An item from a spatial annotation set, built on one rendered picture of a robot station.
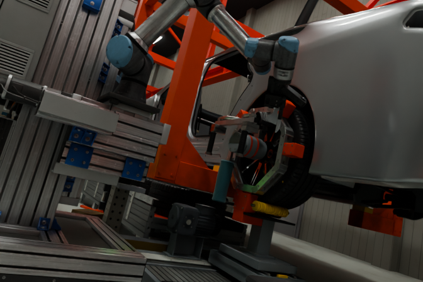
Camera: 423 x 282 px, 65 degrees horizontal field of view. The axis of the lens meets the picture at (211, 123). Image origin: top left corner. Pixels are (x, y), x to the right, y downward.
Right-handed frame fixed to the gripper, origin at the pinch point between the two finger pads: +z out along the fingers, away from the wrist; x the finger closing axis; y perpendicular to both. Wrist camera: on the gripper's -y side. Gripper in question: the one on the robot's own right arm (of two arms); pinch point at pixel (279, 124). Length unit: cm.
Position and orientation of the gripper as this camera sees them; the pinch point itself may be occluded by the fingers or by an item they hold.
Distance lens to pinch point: 139.3
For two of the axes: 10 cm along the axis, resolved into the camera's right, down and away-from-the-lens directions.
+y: -9.6, -1.8, 1.9
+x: -2.5, 4.4, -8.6
